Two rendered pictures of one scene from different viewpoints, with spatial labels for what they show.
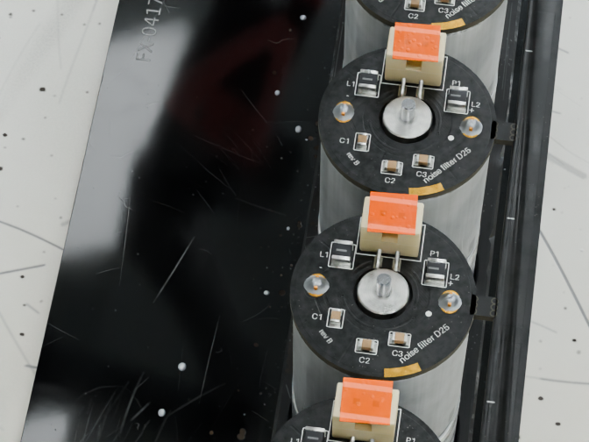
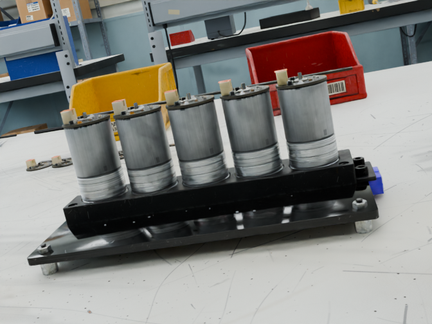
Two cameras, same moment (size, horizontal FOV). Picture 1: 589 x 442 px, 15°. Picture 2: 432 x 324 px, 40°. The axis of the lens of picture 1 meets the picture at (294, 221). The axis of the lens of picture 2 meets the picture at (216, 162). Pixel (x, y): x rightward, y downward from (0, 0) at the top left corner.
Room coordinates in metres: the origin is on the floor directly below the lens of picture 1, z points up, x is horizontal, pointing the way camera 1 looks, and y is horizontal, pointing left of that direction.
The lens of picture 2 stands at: (0.15, 0.28, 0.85)
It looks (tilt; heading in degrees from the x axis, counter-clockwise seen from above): 14 degrees down; 273
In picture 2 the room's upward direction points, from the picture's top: 12 degrees counter-clockwise
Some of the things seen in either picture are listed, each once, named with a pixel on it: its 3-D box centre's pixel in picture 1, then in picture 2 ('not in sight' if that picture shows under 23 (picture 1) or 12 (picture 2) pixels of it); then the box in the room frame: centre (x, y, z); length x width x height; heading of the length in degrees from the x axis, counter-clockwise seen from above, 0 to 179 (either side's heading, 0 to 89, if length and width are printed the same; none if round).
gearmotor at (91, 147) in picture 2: not in sight; (97, 164); (0.23, -0.02, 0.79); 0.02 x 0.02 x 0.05
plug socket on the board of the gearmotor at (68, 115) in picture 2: not in sight; (71, 116); (0.23, -0.02, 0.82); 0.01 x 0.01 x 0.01; 82
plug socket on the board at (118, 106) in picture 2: not in sight; (121, 107); (0.21, -0.02, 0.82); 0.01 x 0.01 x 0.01; 82
